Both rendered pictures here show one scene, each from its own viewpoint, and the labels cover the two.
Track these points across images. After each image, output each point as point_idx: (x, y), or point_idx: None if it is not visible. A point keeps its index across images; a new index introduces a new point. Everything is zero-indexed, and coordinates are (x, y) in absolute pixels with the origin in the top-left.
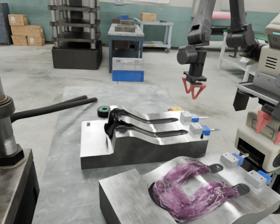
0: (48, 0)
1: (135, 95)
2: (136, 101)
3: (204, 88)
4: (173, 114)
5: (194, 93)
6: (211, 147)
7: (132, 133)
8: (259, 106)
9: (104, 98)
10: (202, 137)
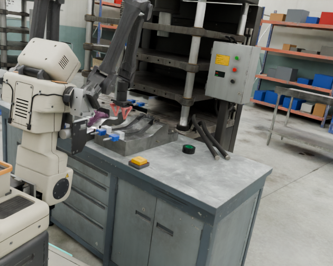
0: None
1: (204, 176)
2: (191, 169)
3: (110, 105)
4: (129, 137)
5: (116, 110)
6: (92, 148)
7: (134, 116)
8: (42, 201)
9: (216, 164)
10: (99, 127)
